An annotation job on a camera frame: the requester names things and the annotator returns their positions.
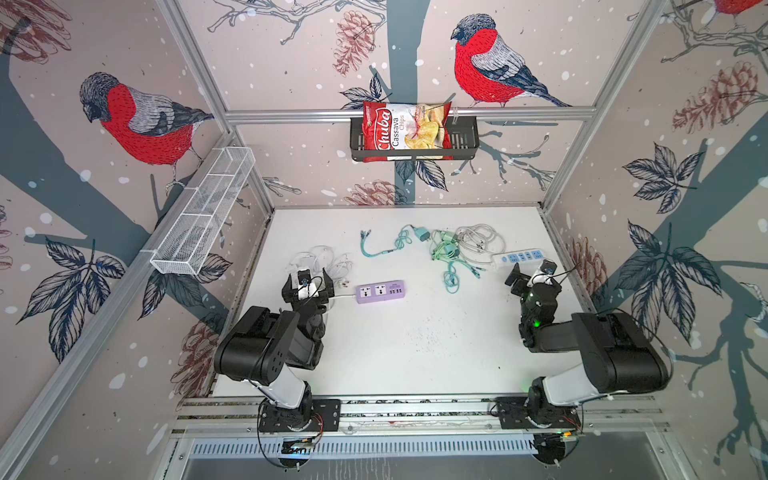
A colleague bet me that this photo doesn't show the white charger adapter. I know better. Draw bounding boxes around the white charger adapter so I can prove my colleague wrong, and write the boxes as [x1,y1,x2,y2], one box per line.
[297,282,320,301]

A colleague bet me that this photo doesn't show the purple power socket strip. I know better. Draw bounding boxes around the purple power socket strip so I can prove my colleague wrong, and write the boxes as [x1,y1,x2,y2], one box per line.
[355,280,406,304]

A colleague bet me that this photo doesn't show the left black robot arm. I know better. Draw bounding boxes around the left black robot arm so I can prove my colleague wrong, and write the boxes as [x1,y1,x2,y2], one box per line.
[213,269,340,433]

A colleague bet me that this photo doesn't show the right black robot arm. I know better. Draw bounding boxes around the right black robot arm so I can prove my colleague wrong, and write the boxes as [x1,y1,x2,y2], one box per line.
[505,259,673,428]

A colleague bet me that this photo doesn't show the white power strip blue outlets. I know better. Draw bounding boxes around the white power strip blue outlets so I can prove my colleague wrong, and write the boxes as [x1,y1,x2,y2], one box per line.
[491,249,546,268]

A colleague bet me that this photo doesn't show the teal charger adapter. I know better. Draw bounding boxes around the teal charger adapter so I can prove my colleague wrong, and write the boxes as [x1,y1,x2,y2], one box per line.
[414,227,430,242]

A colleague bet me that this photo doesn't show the red cassava chips bag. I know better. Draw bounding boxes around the red cassava chips bag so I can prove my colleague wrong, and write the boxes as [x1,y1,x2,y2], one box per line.
[360,102,452,162]

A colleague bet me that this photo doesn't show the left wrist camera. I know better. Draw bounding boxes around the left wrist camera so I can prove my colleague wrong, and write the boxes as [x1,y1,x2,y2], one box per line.
[296,269,313,289]

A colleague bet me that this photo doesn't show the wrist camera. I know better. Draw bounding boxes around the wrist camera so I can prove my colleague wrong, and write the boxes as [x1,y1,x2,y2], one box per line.
[538,259,558,276]
[296,269,313,289]

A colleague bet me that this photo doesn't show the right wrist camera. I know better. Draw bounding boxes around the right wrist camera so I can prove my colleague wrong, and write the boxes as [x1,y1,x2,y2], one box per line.
[538,259,558,276]

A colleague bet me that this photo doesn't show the grey power strip cord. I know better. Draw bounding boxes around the grey power strip cord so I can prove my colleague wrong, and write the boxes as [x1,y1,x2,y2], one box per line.
[453,223,509,265]

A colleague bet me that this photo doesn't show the teal multi-head cable coiled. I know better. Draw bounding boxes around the teal multi-head cable coiled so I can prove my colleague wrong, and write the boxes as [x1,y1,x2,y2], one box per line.
[440,257,485,295]

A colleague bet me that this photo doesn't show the light green cable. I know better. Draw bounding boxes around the light green cable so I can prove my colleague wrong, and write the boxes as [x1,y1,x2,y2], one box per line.
[429,229,462,263]

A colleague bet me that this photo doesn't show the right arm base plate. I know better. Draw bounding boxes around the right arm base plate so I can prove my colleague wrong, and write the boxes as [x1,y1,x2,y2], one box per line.
[488,396,582,430]

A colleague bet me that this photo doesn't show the white wire mesh basket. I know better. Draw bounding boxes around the white wire mesh basket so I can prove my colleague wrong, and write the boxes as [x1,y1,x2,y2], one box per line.
[150,146,255,275]

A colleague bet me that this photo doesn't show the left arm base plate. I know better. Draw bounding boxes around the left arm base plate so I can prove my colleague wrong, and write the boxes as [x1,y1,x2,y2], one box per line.
[257,399,341,433]

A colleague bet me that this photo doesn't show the teal multi-head cable left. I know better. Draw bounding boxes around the teal multi-head cable left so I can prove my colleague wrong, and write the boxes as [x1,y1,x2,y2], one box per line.
[358,226,416,260]

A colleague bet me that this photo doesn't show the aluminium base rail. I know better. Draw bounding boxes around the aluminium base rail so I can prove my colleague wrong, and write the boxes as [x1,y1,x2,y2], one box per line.
[169,393,671,438]

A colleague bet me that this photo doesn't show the black wall basket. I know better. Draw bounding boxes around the black wall basket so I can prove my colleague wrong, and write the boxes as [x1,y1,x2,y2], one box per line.
[349,116,480,163]

